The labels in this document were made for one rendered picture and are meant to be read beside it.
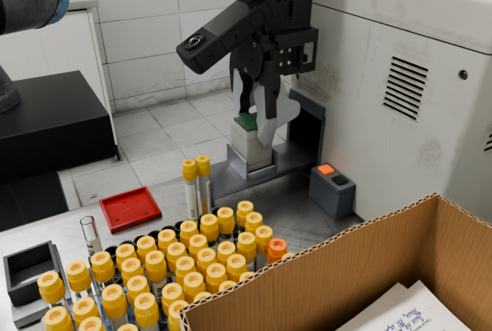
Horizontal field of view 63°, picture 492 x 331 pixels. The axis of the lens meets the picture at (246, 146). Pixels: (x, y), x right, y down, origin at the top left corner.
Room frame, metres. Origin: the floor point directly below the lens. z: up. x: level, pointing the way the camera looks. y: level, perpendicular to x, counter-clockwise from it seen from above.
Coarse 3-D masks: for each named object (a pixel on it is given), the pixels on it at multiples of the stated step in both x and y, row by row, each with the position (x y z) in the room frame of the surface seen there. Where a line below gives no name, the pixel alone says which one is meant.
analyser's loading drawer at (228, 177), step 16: (288, 144) 0.53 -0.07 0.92; (304, 144) 0.53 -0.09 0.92; (240, 160) 0.45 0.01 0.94; (272, 160) 0.46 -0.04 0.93; (288, 160) 0.49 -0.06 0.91; (304, 160) 0.49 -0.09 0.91; (224, 176) 0.45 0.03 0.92; (240, 176) 0.45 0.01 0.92; (256, 176) 0.44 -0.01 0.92; (272, 176) 0.45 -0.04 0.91; (224, 192) 0.41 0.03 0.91
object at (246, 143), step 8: (232, 128) 0.48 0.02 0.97; (240, 128) 0.46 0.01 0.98; (232, 136) 0.48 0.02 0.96; (240, 136) 0.46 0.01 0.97; (248, 136) 0.45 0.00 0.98; (256, 136) 0.45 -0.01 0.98; (232, 144) 0.48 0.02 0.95; (240, 144) 0.46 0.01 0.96; (248, 144) 0.45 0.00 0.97; (256, 144) 0.45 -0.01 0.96; (240, 152) 0.46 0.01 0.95; (248, 152) 0.45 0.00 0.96; (256, 152) 0.45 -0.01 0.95; (264, 152) 0.46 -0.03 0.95; (248, 160) 0.45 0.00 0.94; (256, 160) 0.45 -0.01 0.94; (264, 160) 0.46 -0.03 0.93; (256, 168) 0.45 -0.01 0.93
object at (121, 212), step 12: (132, 192) 0.46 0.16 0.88; (144, 192) 0.46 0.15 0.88; (108, 204) 0.43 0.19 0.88; (120, 204) 0.43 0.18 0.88; (132, 204) 0.43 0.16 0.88; (144, 204) 0.43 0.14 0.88; (156, 204) 0.43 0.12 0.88; (108, 216) 0.41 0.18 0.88; (120, 216) 0.41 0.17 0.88; (132, 216) 0.41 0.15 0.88; (144, 216) 0.40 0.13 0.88; (156, 216) 0.41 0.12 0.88; (120, 228) 0.38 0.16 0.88
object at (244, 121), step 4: (244, 112) 0.49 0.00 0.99; (248, 112) 0.49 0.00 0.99; (256, 112) 0.49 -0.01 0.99; (240, 116) 0.48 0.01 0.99; (244, 116) 0.48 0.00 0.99; (248, 116) 0.48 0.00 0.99; (252, 116) 0.48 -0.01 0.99; (256, 116) 0.48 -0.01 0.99; (236, 120) 0.47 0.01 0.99; (240, 120) 0.47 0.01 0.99; (244, 120) 0.47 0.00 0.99; (248, 120) 0.47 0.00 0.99; (252, 120) 0.47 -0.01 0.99; (240, 124) 0.46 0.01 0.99; (244, 124) 0.46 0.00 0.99; (248, 124) 0.46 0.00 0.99; (252, 124) 0.46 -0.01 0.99; (256, 124) 0.46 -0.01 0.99; (244, 128) 0.45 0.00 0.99; (248, 128) 0.45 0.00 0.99; (252, 128) 0.45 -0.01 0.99; (256, 128) 0.45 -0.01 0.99
